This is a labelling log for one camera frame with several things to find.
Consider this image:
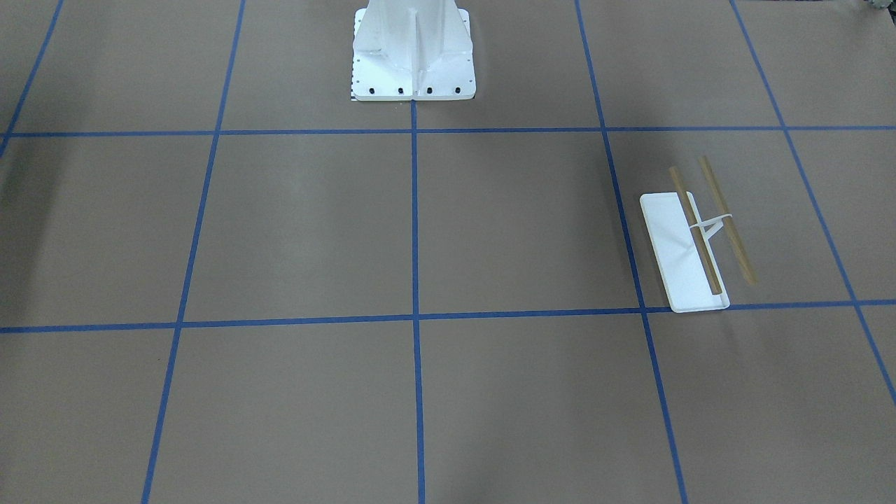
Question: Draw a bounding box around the white towel rack with wooden bars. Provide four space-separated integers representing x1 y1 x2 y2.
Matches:
639 155 758 314

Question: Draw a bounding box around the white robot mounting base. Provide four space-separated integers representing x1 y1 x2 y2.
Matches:
350 1 477 102

